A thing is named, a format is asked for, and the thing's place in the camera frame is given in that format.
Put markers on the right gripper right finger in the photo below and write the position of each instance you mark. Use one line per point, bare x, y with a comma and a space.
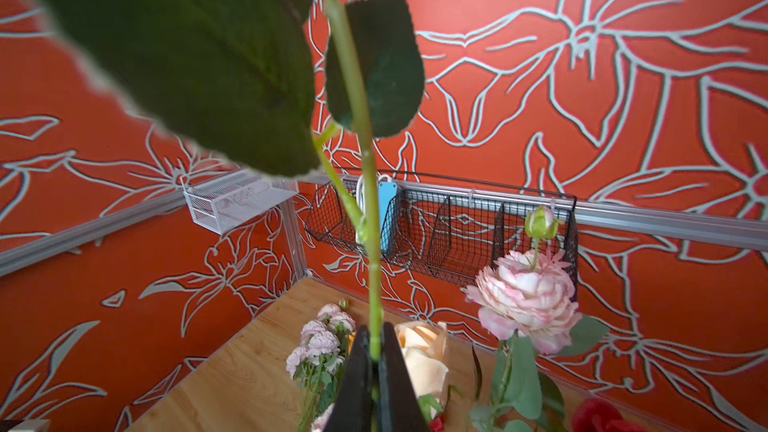
399, 410

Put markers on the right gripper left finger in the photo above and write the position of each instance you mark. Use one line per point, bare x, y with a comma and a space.
352, 411

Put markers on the peach rose flower stem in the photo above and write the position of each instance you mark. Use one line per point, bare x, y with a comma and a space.
425, 351

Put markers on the pink carnation spray stem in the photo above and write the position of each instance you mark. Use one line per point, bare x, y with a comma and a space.
527, 301

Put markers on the red rose flower stem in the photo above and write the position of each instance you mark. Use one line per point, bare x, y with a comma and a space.
598, 415

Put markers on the yellow rose flower stem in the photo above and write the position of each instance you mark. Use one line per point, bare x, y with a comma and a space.
105, 105

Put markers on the mixed flower bunch on table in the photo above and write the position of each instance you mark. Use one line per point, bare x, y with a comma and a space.
318, 363

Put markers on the blue flat box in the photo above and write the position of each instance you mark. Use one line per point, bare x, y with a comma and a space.
387, 195

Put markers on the black wire wall basket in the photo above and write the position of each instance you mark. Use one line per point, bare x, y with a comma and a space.
444, 230

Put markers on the white mesh wall basket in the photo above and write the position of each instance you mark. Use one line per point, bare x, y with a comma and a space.
226, 202

